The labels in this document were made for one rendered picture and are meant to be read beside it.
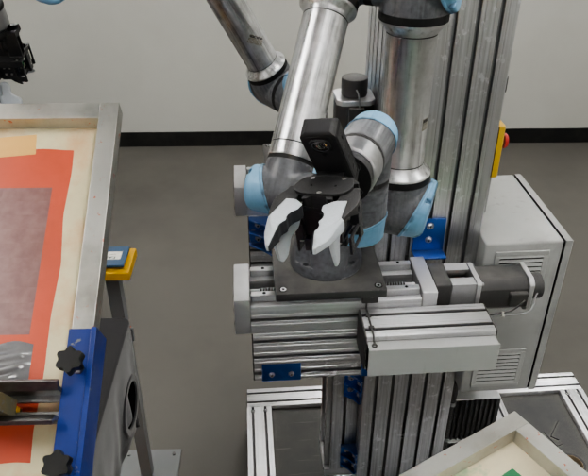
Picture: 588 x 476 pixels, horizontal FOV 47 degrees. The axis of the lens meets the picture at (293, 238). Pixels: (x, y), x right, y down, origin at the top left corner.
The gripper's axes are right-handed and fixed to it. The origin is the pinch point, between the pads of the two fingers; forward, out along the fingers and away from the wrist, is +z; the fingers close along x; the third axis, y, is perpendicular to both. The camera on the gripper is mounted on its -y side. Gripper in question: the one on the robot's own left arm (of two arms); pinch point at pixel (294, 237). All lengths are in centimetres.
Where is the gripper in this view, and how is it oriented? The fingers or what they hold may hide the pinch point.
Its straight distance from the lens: 71.1
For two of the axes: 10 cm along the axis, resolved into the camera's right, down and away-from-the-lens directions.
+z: -3.4, 5.0, -7.9
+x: -9.3, -0.6, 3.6
